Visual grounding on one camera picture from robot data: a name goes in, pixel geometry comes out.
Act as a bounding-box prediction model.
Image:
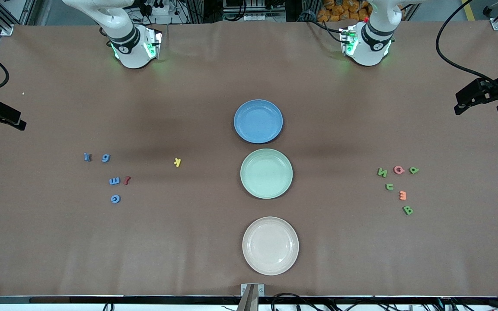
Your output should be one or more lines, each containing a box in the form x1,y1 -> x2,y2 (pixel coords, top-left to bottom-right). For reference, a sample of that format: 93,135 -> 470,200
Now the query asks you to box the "white power strip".
244,12 -> 287,23

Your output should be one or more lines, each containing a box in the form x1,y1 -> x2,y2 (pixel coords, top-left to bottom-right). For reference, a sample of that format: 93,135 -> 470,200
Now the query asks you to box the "brown table cover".
0,21 -> 498,298

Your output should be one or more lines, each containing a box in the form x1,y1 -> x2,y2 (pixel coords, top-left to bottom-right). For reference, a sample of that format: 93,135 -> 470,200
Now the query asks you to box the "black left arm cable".
435,0 -> 498,89

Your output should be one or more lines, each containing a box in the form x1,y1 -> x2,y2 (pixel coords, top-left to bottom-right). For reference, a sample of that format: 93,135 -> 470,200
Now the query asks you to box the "power strip with black plugs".
141,0 -> 170,17

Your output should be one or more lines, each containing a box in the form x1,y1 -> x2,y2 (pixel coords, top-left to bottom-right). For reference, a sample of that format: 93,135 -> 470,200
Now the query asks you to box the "black looped cable under table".
271,293 -> 319,311

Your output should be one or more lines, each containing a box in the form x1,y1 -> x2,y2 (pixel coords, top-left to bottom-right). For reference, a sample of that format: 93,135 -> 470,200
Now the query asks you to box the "base connector box green light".
144,27 -> 163,60
339,25 -> 358,57

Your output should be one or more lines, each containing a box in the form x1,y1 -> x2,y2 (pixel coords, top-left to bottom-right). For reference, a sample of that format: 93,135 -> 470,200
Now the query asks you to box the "green plate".
240,149 -> 294,200

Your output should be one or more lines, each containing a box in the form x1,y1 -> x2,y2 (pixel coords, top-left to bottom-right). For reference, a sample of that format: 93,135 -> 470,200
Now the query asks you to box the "metal camera pole bracket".
241,283 -> 265,311

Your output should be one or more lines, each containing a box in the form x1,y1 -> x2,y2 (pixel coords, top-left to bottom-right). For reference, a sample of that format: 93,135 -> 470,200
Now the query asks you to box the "black cable at arm base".
307,11 -> 345,44

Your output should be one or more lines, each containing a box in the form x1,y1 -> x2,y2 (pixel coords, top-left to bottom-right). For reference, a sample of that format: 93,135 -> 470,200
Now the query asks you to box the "pink beige plate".
242,216 -> 300,276

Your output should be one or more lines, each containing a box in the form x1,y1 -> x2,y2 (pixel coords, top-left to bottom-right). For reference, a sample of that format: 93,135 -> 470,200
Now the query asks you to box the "blue plate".
233,99 -> 284,144

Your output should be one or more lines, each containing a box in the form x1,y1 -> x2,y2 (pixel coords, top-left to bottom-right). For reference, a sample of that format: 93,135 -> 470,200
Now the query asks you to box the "bag of orange fruits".
317,0 -> 371,23

